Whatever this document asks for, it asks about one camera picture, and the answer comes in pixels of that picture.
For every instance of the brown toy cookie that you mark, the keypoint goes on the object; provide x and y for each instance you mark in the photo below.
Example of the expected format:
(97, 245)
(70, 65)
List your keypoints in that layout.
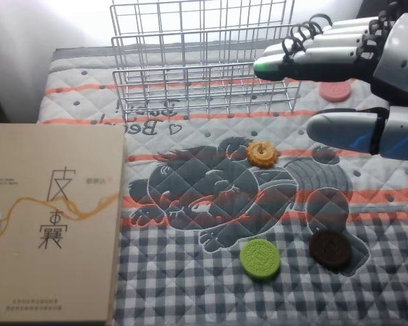
(330, 249)

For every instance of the quilt with printed bear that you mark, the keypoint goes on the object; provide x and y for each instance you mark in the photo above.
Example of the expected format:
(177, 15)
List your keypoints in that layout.
(224, 288)

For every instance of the pink toy cookie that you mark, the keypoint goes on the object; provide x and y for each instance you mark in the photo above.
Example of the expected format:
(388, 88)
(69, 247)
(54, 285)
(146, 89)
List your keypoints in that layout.
(334, 92)

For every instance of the beige book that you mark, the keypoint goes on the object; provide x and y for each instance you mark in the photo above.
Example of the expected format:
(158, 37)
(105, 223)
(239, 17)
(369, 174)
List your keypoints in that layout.
(54, 220)

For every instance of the yellow toy cookie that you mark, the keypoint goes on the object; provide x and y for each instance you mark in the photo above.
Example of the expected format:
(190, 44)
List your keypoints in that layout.
(262, 154)

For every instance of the green toy cookie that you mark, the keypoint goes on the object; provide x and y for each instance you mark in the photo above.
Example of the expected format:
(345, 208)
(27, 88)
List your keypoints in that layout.
(258, 258)

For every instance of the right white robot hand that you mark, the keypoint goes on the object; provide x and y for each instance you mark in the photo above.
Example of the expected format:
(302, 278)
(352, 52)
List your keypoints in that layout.
(398, 68)

